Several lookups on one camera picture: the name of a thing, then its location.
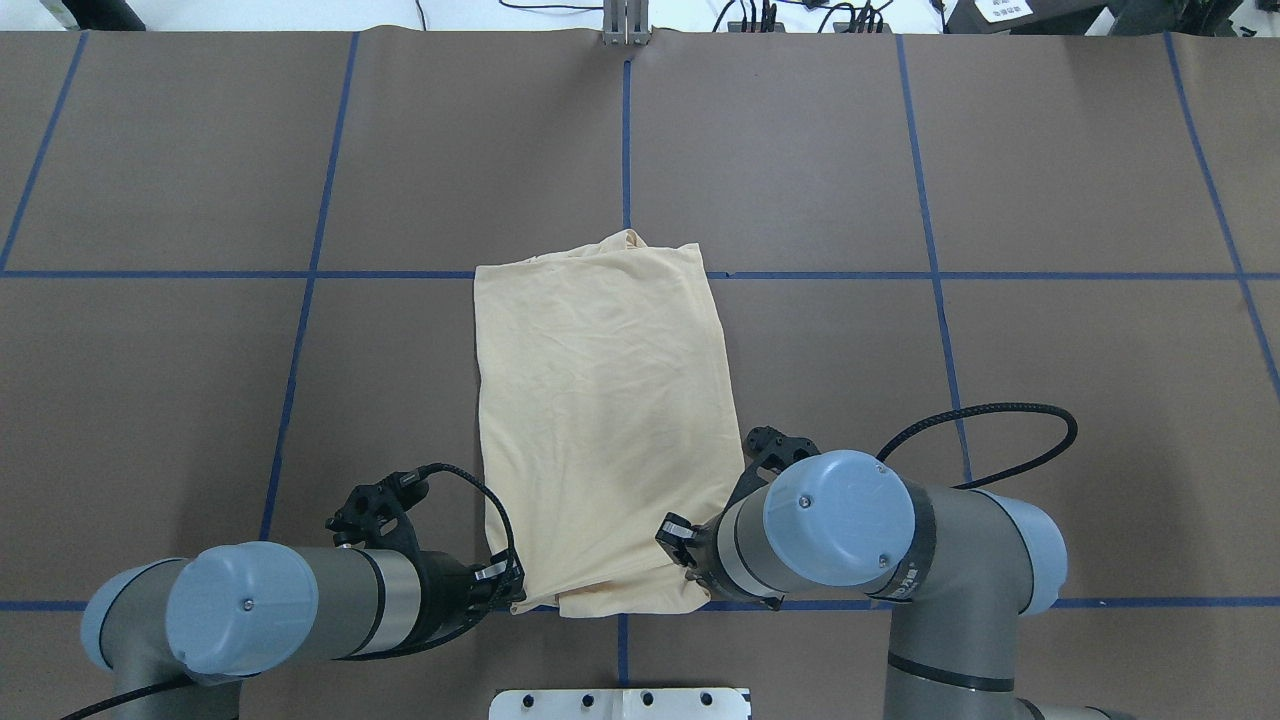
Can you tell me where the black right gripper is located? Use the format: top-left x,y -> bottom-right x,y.
655,512 -> 741,602

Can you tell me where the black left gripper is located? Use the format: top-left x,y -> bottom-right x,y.
415,551 -> 527,644

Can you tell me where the cream long-sleeve printed shirt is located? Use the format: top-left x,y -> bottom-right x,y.
472,229 -> 744,619

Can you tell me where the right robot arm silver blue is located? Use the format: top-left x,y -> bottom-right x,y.
655,445 -> 1121,719

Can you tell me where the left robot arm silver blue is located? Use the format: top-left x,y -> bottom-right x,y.
74,541 -> 524,719

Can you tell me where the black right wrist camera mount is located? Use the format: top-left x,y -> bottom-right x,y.
726,427 -> 820,507

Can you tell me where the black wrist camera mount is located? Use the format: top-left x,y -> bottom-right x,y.
726,427 -> 820,507
325,471 -> 429,560

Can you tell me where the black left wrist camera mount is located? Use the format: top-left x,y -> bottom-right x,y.
325,471 -> 429,560

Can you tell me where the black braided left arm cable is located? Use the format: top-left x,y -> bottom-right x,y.
60,462 -> 521,720

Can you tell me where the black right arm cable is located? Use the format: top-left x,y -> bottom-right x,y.
876,404 -> 1079,491

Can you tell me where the aluminium frame post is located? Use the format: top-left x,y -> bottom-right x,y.
602,0 -> 652,47

